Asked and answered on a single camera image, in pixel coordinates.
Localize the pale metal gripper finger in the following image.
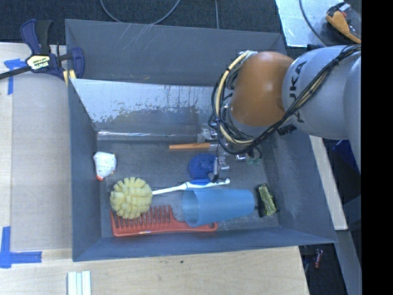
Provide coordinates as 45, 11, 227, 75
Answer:
198, 127, 214, 143
211, 155, 230, 184

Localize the blue mesh scrubber ball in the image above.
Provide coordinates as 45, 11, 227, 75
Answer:
187, 152, 217, 181

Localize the blue plastic cup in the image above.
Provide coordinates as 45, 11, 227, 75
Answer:
181, 189, 256, 228

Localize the yellow and black packet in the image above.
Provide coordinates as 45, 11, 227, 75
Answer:
257, 183, 279, 218

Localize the clear plastic strip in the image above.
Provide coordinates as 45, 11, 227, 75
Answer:
97, 129, 201, 142

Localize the orange-red comb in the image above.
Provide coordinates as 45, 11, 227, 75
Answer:
110, 204, 219, 238

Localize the grey metal bin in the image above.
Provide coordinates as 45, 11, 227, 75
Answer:
64, 18, 339, 262

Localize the white and orange toy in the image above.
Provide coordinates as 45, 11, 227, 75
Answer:
92, 151, 118, 182

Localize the orange handled tool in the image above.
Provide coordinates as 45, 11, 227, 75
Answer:
168, 142, 213, 151

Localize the yellow sponge brush white handle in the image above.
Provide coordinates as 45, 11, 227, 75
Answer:
109, 176, 231, 221

